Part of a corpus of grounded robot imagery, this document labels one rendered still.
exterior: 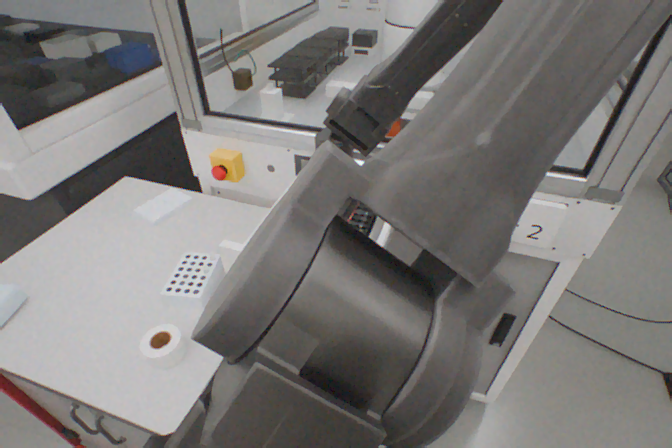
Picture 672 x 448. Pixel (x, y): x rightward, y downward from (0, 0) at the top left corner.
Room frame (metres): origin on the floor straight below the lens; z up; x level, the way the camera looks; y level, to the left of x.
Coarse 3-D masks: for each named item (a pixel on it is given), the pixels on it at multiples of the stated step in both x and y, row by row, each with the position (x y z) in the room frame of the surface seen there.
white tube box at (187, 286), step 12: (192, 252) 0.60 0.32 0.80; (180, 264) 0.56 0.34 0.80; (192, 264) 0.57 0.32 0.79; (204, 264) 0.56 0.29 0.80; (216, 264) 0.56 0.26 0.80; (180, 276) 0.53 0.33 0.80; (192, 276) 0.53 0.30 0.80; (204, 276) 0.53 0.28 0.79; (216, 276) 0.55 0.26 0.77; (168, 288) 0.50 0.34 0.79; (180, 288) 0.49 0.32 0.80; (192, 288) 0.49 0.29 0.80; (204, 288) 0.49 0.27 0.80; (168, 300) 0.48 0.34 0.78; (180, 300) 0.47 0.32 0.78; (192, 300) 0.47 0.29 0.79; (204, 300) 0.48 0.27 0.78
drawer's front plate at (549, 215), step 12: (528, 204) 0.61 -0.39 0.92; (540, 204) 0.60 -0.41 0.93; (552, 204) 0.60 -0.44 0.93; (564, 204) 0.60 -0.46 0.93; (528, 216) 0.61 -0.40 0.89; (540, 216) 0.60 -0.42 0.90; (552, 216) 0.59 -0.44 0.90; (564, 216) 0.59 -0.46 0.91; (516, 228) 0.61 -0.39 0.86; (528, 228) 0.60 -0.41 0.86; (552, 228) 0.59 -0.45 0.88; (516, 240) 0.61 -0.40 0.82; (528, 240) 0.60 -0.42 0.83; (540, 240) 0.59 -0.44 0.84; (552, 240) 0.59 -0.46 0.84
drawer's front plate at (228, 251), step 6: (222, 246) 0.48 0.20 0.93; (228, 246) 0.48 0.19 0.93; (234, 246) 0.48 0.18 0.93; (240, 246) 0.48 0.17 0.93; (222, 252) 0.48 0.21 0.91; (228, 252) 0.48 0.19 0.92; (234, 252) 0.47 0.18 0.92; (222, 258) 0.48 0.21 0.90; (228, 258) 0.48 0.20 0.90; (234, 258) 0.47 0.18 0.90; (228, 264) 0.48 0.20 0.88
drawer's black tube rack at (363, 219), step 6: (360, 204) 0.68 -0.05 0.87; (360, 210) 0.62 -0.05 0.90; (366, 210) 0.66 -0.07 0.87; (354, 216) 0.60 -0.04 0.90; (360, 216) 0.63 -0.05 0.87; (366, 216) 0.60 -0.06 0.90; (372, 216) 0.60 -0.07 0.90; (354, 222) 0.58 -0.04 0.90; (360, 222) 0.61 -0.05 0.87; (366, 222) 0.58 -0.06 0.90; (372, 222) 0.62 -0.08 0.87; (360, 228) 0.56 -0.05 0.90; (366, 228) 0.56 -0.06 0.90; (366, 234) 0.58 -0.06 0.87
